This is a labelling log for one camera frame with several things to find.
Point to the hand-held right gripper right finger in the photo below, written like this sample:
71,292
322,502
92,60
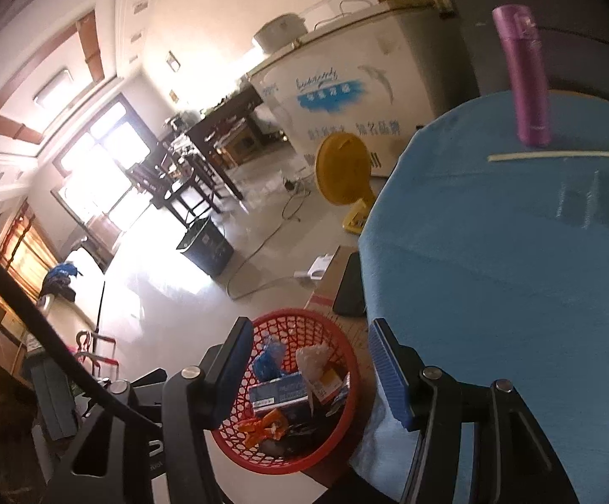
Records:
388,367

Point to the dark wooden chair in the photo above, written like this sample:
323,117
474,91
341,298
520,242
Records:
149,184
191,168

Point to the black plastic bag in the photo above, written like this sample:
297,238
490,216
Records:
304,433

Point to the blue tablecloth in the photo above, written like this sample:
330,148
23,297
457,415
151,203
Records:
493,273

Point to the white bench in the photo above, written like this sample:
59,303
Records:
86,283

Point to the long white plastic tube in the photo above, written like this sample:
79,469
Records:
561,155

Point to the blue plastic bag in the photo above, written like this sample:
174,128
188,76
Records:
270,359

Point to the black waste bin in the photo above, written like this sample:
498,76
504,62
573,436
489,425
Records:
207,247

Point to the blue cloth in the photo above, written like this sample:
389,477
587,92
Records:
62,275

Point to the orange snack wrapper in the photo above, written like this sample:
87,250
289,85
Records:
265,425

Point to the grey cabinet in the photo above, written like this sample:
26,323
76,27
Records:
588,63

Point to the clear plastic wrapper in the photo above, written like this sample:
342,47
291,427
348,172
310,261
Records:
313,359

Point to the white rice cooker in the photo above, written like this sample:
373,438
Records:
278,34

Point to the white chest freezer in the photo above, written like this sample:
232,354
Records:
336,115

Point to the dark grey box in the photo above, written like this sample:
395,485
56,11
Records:
47,394

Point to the yellow floor fan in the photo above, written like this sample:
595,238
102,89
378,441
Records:
343,168

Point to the purple insulated bottle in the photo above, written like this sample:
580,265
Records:
525,89

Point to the small orange carton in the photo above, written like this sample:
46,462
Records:
330,383

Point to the brown cardboard box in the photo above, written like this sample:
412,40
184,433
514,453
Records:
330,283

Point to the black tablet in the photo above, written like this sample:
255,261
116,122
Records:
349,289

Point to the dark wooden dining table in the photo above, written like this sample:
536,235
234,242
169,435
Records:
220,115

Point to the bright window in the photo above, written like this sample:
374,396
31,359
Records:
104,157

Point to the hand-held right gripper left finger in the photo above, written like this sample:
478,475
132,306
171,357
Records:
233,365

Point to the blue paper box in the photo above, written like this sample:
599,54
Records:
278,391

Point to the orange curtain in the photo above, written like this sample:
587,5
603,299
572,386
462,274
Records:
20,252

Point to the ceiling lamp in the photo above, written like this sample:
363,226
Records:
52,86

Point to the red plastic mesh basket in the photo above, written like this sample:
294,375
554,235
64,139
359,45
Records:
288,316

